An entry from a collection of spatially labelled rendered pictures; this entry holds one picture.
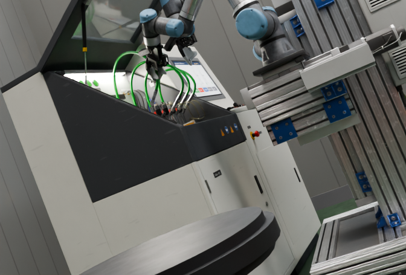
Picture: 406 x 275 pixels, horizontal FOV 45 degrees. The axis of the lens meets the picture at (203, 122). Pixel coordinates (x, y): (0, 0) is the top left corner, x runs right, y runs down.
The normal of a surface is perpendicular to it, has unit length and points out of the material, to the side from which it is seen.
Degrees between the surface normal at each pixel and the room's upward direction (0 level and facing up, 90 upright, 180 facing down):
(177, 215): 90
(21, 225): 90
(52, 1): 90
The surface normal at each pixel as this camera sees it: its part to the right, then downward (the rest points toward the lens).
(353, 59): -0.29, 0.06
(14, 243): 0.88, -0.38
